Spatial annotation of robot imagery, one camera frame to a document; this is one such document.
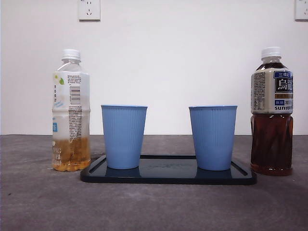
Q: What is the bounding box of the pale tea bottle white label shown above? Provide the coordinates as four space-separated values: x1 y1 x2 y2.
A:
51 49 92 172

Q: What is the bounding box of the white wall socket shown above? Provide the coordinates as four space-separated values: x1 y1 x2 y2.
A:
78 0 101 22
295 0 308 21

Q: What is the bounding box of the dark blue rectangular tray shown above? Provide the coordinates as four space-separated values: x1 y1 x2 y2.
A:
80 154 257 185

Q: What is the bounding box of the dark oolong tea bottle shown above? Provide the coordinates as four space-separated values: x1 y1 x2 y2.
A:
250 47 295 176

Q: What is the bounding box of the blue ribbed plastic cup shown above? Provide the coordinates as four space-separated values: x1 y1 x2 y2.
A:
188 104 238 171
100 104 148 170

